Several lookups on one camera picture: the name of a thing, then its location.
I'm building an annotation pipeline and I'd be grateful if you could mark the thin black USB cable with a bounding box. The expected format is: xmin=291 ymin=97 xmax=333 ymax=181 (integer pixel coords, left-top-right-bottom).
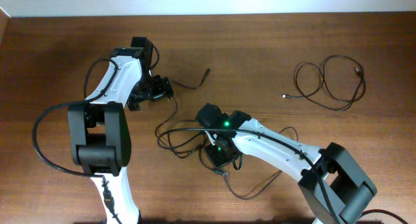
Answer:
xmin=198 ymin=125 xmax=299 ymax=201

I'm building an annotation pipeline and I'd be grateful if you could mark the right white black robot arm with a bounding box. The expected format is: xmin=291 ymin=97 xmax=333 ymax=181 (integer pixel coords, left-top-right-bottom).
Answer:
xmin=196 ymin=103 xmax=377 ymax=223

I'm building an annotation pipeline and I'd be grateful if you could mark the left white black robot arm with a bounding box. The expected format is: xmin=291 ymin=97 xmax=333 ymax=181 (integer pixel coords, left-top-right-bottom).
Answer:
xmin=68 ymin=36 xmax=174 ymax=223

